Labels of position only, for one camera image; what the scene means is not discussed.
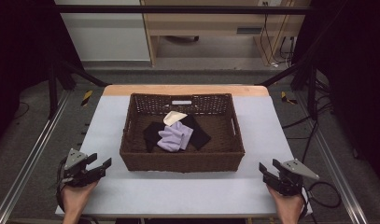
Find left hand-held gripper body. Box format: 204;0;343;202
62;147;98;189

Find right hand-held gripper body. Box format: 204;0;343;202
273;158;320;197

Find person's right hand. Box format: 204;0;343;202
266;185;305;217

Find person's left hand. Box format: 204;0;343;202
60;181;99;216

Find yellow black floor tape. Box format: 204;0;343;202
80;90;94;107
280;91;298;105

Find small black cloth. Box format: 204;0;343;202
142;121;167;153

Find black metal stand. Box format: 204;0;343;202
47;59;109;120
255;60;320;121

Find lavender cloth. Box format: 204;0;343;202
156;120;194;153

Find large black cloth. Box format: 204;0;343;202
180;114;212;151

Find white table mat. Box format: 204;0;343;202
55;94;313;218

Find brown wicker basket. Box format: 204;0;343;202
119;92;246;174

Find cream cloth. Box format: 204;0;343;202
162;110;189;127

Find black curtain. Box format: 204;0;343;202
291;0;380;181
0;0;85;150

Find wooden table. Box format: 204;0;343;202
102;84;271;97

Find white cabinet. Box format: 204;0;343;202
53;0;152;63

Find light wooden desk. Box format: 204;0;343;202
140;0;312;67

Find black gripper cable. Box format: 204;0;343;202
54;157;68;214
299;181;342;220

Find aluminium floor rail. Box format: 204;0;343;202
294;92;370;224
0;89;71;224

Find black floor cables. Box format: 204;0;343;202
281;92;335;164

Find black desk cables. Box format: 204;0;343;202
260;1;298;68

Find black horizontal frame bar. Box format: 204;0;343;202
53;4;314;15

